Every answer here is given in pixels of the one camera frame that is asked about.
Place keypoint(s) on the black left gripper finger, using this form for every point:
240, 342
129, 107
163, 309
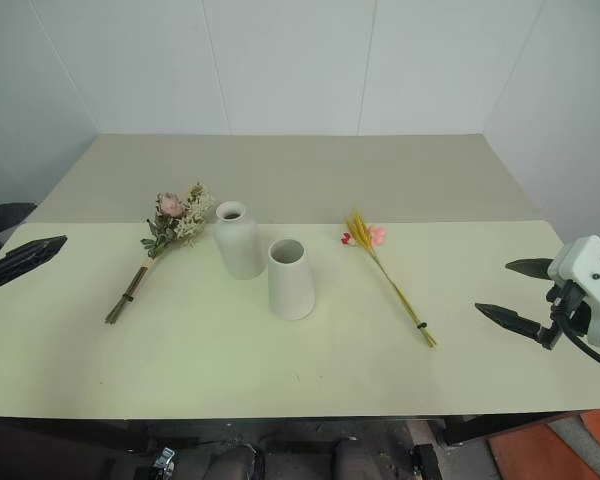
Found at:
27, 255
2, 216

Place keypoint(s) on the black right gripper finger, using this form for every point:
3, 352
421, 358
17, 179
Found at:
512, 320
532, 268

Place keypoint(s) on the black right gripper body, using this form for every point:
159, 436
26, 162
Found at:
572, 310

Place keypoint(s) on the white bottle-shaped ceramic vase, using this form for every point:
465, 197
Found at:
240, 247

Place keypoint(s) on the white tapered ceramic vase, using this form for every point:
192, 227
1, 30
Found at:
290, 285

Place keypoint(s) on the yellow wheat flower bouquet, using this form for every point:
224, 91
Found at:
380, 265

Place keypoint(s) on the dried pink rose bouquet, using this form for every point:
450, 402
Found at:
177, 220

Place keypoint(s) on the dark rounded shape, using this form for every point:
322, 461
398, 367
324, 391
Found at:
237, 465
355, 462

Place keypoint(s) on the pale green table mat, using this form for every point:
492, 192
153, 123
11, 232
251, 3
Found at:
230, 365

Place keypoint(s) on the silver caster wheel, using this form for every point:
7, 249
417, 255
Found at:
164, 460

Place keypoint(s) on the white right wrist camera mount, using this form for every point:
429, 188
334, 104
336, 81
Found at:
587, 260

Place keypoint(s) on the black table frame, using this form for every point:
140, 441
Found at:
280, 427

